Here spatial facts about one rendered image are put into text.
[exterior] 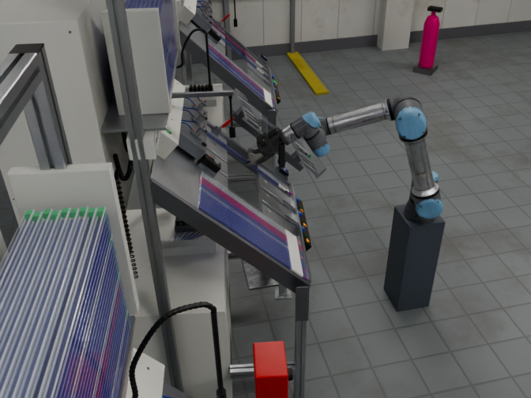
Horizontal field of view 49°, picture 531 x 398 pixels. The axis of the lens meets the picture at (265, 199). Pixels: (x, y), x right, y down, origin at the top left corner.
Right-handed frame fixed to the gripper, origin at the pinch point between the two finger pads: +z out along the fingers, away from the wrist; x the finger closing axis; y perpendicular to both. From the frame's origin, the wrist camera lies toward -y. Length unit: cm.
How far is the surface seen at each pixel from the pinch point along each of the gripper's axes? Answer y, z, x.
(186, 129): 37.4, 4.2, 21.9
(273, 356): -12, 4, 96
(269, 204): -10.4, -2.1, 20.9
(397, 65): -161, -88, -327
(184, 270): -8, 39, 35
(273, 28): -72, -2, -370
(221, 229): 15, 4, 60
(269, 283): -80, 39, -20
